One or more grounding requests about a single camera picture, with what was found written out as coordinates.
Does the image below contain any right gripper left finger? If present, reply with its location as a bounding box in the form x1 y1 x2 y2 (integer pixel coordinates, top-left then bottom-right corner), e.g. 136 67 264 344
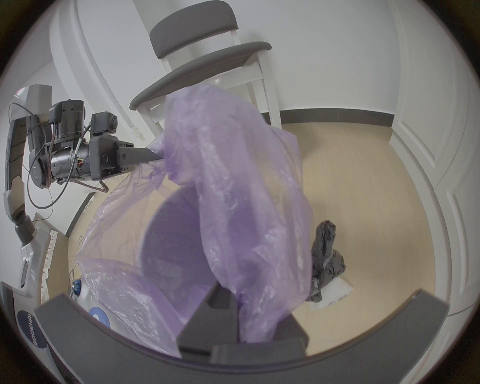
177 281 240 359

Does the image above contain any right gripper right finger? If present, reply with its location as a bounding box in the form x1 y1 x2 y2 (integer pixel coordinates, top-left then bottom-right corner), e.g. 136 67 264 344
274 314 311 357

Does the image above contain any black plastic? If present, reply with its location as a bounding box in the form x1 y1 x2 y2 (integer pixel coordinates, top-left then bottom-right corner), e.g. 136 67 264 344
309 220 346 303

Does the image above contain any purple plastic bag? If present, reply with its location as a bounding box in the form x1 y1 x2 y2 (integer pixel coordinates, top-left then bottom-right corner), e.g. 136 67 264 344
75 82 314 359

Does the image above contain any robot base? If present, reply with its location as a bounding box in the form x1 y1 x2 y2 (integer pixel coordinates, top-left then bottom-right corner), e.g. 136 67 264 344
0 225 114 377

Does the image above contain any white trash bin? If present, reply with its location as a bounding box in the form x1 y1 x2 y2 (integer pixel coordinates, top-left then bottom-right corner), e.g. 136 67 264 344
139 185 226 323

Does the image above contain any white printed wrapper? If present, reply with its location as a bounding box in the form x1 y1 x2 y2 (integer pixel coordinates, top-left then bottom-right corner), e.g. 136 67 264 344
307 275 355 311

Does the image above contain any grey and white chair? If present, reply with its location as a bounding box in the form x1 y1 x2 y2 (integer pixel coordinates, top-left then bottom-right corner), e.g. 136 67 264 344
129 0 283 133

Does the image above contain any white wardrobe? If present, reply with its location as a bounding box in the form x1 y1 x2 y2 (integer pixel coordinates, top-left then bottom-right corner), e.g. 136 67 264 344
388 0 475 323

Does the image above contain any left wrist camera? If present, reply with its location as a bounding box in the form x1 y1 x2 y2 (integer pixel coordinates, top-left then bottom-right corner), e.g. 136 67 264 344
90 111 119 138

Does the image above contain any black cable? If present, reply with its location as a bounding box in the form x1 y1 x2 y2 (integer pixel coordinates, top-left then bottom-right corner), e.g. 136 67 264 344
26 164 69 211

